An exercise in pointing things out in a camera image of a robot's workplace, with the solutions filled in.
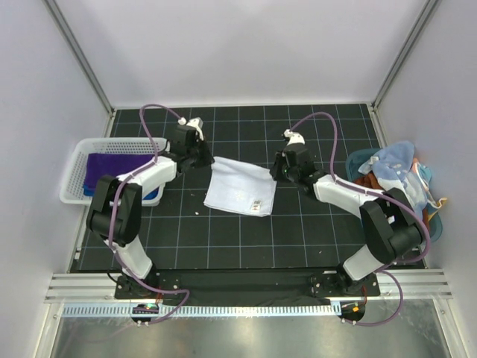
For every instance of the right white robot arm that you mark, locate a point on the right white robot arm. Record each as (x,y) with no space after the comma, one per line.
(390,227)

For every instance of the white cloth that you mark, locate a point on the white cloth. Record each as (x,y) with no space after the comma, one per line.
(241,188)

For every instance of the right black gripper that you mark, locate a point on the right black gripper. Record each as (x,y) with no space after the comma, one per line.
(276,170)

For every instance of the brown cloth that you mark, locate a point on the brown cloth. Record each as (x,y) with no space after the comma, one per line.
(368,181)

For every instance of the white perforated plastic basket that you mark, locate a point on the white perforated plastic basket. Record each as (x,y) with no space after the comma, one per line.
(161,172)

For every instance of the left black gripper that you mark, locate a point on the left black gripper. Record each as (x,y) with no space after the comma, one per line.
(207,159)

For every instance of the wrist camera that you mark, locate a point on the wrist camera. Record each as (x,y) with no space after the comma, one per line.
(292,137)
(196,123)

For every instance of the purple towel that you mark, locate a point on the purple towel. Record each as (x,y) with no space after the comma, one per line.
(98,165)

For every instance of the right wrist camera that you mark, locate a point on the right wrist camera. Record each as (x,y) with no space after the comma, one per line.
(292,137)

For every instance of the yellow patterned cloth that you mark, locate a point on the yellow patterned cloth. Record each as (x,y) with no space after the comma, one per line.
(433,207)

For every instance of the slotted white cable duct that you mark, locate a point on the slotted white cable duct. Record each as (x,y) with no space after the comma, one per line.
(148,310)

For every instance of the teal translucent laundry basket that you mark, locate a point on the teal translucent laundry basket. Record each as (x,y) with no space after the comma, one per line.
(359,157)

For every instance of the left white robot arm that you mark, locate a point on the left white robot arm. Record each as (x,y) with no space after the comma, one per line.
(115,213)

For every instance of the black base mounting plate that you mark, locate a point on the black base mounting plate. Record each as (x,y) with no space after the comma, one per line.
(264,287)

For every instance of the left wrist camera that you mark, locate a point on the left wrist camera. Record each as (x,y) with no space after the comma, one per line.
(196,123)

